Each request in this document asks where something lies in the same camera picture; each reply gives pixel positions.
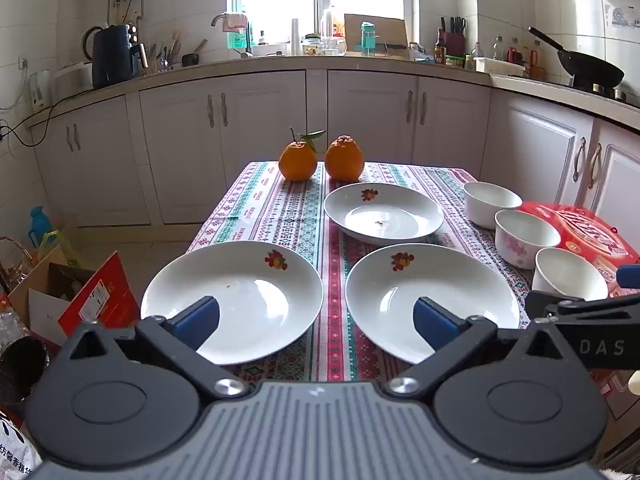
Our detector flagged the kitchen countertop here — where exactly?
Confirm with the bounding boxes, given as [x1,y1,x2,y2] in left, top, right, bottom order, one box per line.
[27,55,640,136]

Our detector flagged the orange with leaf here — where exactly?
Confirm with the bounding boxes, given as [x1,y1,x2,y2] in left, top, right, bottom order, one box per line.
[278,127,327,182]

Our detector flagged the utensil holder with utensils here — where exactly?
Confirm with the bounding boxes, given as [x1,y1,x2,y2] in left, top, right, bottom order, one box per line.
[147,30,183,72]

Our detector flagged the green dish soap bottle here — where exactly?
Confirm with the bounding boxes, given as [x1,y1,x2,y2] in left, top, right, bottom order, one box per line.
[227,10,255,51]

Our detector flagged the white printed sack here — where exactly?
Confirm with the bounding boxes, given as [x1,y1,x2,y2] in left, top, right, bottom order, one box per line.
[0,407,43,480]

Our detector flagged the patterned striped tablecloth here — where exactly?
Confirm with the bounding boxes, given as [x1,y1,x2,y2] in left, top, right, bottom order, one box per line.
[187,160,640,386]

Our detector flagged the plain white bowl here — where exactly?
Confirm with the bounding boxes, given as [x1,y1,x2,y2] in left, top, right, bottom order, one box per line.
[463,181,523,230]

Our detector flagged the white bowl pink flowers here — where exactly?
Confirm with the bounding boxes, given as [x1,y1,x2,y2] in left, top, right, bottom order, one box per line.
[531,247,610,303]
[494,209,562,270]

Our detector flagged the black power cable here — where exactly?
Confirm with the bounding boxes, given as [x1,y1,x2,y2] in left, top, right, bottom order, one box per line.
[0,87,96,148]

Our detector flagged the metal faucet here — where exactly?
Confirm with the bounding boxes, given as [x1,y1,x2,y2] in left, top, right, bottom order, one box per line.
[211,12,253,56]

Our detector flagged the knife block with knives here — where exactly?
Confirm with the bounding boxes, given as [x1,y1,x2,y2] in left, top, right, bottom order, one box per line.
[440,16,467,58]

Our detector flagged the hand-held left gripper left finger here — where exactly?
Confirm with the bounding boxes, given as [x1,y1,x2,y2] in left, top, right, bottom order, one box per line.
[59,296,252,403]

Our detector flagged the white plastic tray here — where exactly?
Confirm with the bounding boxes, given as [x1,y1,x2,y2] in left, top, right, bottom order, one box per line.
[474,56,526,77]

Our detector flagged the dark blue air fryer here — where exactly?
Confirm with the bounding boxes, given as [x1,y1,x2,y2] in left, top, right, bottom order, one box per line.
[91,23,148,90]

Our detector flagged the yellow plastic bag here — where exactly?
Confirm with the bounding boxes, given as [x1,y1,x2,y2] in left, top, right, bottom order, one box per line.
[37,230,83,268]

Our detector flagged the black mortar with pestle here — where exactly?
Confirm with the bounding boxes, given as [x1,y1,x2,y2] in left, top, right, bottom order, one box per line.
[181,40,208,67]

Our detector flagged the black wok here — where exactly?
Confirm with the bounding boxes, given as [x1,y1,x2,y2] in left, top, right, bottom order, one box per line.
[528,26,626,88]

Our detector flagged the orange without leaf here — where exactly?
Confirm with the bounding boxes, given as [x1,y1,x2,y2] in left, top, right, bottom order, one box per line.
[325,134,364,181]

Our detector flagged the wooden cutting board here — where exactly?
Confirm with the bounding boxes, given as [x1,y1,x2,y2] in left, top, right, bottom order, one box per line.
[344,13,408,57]

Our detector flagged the blue thermos jug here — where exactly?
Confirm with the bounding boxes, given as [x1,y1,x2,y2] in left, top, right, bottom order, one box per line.
[29,205,48,248]

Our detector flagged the white kitchen cabinets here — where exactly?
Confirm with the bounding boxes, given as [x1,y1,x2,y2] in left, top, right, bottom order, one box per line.
[30,70,640,228]

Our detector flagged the white plate fruit print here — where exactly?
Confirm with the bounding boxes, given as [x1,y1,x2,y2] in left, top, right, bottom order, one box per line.
[345,243,521,365]
[323,183,445,247]
[141,241,325,366]

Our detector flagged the cardboard box red flap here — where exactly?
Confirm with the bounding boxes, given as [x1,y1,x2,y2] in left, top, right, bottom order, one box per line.
[7,245,141,341]

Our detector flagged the black trash bin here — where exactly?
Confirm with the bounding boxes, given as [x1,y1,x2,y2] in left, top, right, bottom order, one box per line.
[0,336,51,406]

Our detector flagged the white electric kettle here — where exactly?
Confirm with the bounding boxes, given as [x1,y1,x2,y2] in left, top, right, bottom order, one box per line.
[29,69,53,112]

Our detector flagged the red packaged box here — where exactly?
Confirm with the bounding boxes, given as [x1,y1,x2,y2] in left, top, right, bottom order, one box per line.
[517,201,640,301]

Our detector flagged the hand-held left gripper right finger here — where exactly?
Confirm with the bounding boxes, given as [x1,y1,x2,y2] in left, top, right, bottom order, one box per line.
[383,296,567,403]

